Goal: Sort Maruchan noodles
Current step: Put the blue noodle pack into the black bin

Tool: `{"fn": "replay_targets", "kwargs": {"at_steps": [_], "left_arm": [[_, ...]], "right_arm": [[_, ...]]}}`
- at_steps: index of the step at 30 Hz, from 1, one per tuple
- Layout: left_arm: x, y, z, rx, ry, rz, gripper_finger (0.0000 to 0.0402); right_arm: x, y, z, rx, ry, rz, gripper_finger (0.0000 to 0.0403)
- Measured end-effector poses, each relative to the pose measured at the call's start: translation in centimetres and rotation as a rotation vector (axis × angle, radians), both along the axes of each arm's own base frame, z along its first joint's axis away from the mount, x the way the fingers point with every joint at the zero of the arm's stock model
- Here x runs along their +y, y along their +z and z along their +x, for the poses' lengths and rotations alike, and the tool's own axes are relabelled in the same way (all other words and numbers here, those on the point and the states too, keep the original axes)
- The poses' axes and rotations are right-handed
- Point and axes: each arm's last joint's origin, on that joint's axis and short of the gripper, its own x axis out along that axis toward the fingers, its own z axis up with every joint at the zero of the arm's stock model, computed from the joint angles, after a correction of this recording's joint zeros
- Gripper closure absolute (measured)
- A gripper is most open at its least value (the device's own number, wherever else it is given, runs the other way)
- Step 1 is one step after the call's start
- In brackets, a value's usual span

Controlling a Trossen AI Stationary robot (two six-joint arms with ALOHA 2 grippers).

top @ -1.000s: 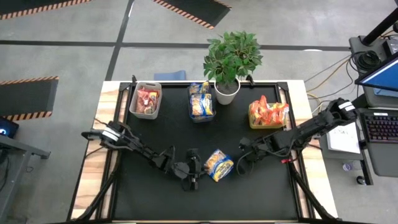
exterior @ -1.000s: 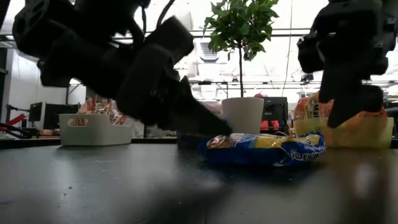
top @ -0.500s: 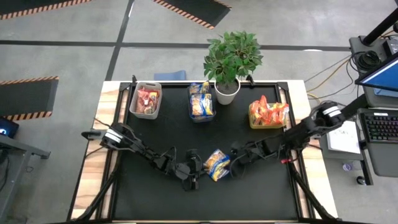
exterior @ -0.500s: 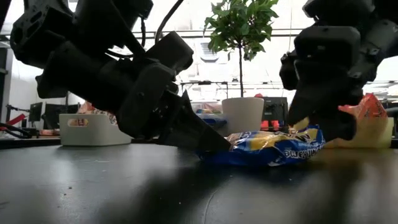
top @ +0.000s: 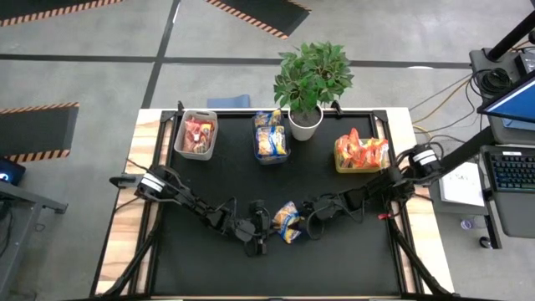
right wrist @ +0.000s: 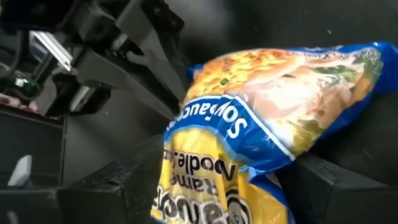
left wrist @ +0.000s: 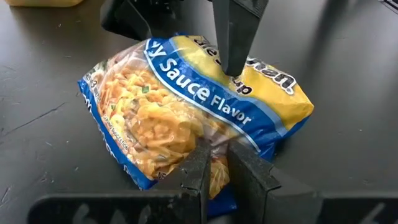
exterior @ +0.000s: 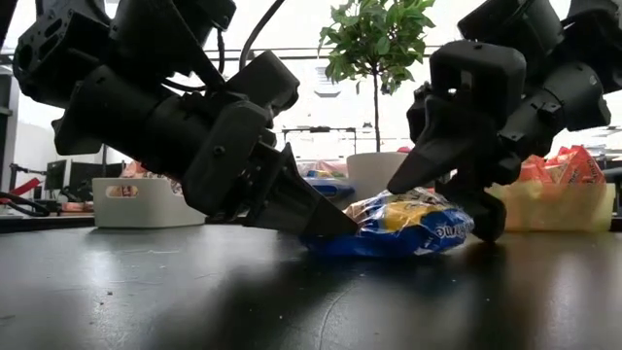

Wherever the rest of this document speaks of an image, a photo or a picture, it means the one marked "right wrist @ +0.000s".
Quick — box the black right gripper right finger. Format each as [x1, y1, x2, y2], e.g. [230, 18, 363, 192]
[275, 152, 398, 224]

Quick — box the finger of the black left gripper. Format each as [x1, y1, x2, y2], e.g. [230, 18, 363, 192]
[77, 49, 175, 121]
[116, 0, 187, 101]

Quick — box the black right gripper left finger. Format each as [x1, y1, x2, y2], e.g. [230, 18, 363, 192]
[55, 135, 165, 224]

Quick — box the blue Maruchan noodle pack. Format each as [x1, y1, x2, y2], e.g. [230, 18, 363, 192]
[150, 40, 398, 224]

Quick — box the black table mat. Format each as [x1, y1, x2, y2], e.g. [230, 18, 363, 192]
[62, 0, 398, 187]

